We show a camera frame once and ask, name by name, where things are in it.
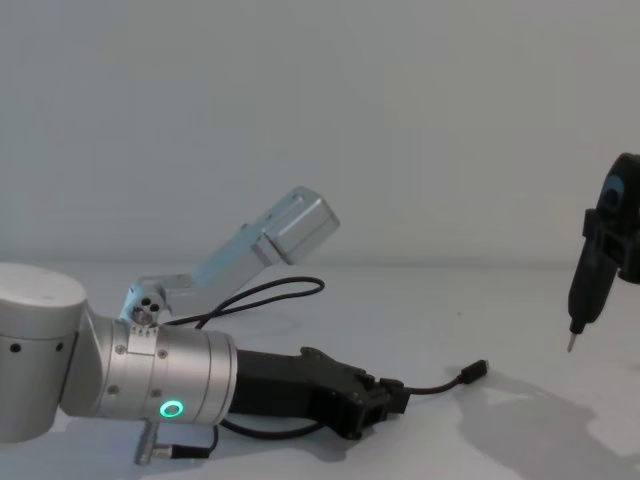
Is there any black looped camera cable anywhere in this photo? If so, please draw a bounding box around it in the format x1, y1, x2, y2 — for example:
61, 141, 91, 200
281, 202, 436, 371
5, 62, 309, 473
167, 276, 327, 334

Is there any black cable with small plug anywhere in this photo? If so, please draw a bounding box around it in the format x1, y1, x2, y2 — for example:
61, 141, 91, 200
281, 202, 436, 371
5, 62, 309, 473
399, 358, 490, 398

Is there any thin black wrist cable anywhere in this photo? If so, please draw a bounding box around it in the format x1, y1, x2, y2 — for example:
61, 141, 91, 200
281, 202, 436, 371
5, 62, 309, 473
131, 417, 327, 467

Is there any black electric screwdriver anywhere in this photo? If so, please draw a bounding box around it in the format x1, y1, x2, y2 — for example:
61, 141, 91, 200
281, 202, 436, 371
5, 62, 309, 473
566, 151, 640, 355

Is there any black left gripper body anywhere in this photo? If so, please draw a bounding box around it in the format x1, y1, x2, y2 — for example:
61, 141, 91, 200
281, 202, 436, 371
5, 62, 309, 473
229, 347, 352, 432

